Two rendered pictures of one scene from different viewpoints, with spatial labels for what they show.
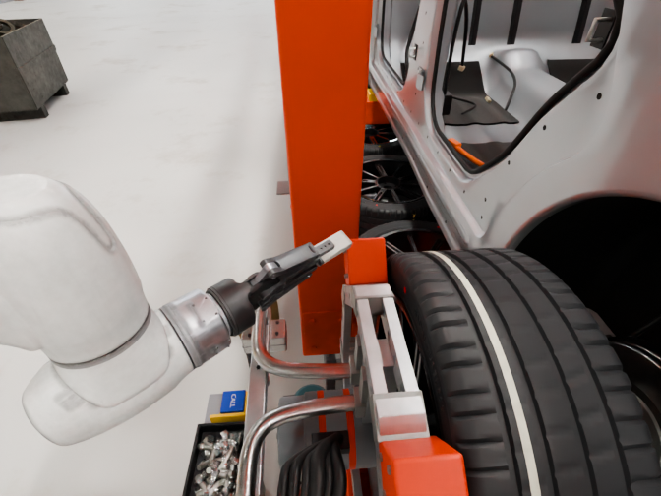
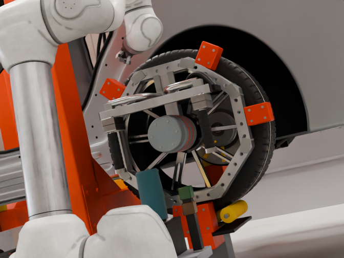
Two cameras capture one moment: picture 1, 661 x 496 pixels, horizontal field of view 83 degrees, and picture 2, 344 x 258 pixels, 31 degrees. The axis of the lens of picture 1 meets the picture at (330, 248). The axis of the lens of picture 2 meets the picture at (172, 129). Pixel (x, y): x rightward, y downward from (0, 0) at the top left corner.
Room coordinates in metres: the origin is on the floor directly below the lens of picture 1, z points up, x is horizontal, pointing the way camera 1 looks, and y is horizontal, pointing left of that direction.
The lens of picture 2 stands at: (-0.55, 2.11, 0.73)
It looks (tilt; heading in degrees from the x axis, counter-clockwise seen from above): 3 degrees up; 293
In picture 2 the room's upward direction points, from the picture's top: 13 degrees counter-clockwise
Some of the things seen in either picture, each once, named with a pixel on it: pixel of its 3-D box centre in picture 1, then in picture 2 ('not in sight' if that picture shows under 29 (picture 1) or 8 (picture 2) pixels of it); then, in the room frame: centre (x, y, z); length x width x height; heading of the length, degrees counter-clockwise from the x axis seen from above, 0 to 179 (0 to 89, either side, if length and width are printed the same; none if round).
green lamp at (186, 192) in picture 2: not in sight; (186, 192); (0.21, 0.27, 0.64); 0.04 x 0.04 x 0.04; 5
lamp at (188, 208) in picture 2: not in sight; (189, 208); (0.21, 0.27, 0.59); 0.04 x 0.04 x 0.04; 5
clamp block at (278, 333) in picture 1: (265, 336); (113, 124); (0.49, 0.14, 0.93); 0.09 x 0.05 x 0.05; 95
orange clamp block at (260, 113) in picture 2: not in sight; (258, 113); (0.02, -0.11, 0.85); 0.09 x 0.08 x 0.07; 5
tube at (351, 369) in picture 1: (302, 329); (133, 92); (0.42, 0.05, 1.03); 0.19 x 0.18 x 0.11; 95
